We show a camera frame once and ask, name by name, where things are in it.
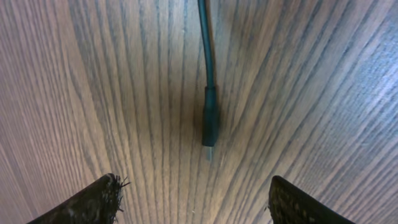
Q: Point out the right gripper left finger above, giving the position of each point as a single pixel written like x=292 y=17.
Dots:
x=97 y=203

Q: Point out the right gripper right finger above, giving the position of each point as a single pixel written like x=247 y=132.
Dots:
x=290 y=205

